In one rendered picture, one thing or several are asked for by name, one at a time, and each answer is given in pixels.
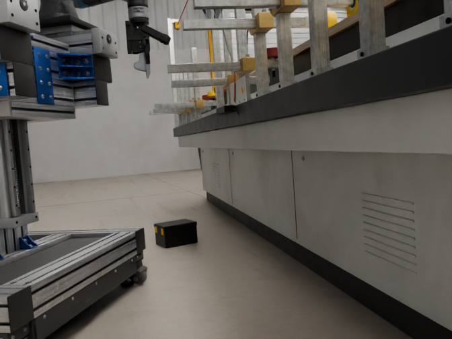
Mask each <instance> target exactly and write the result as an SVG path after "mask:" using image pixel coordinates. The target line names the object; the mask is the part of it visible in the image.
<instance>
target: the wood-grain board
mask: <svg viewBox="0 0 452 339"><path fill-rule="evenodd" d="M400 1H401V0H383V3H384V9H387V8H388V7H390V6H392V5H394V4H396V3H398V2H400ZM358 23H359V11H357V12H355V13H354V14H352V15H350V16H348V17H347V18H345V19H343V20H342V21H340V22H338V23H337V24H335V25H333V26H331V27H330V28H328V34H329V39H330V38H331V37H333V36H335V35H337V34H339V33H341V32H343V31H345V30H347V29H349V28H351V27H353V26H354V25H356V24H358ZM309 49H310V39H309V40H307V41H306V42H304V43H303V44H300V45H298V46H297V47H295V48H294V49H293V58H294V57H296V56H297V55H299V54H301V53H303V52H305V51H307V50H309ZM250 77H256V71H254V72H253V73H250Z"/></svg>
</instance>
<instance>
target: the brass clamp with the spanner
mask: <svg viewBox="0 0 452 339"><path fill-rule="evenodd" d="M237 62H240V65H241V70H239V71H236V75H239V74H240V73H249V74H250V73H251V72H253V71H255V70H256V66H255V57H242V58H241V59H239V60H238V61H237Z"/></svg>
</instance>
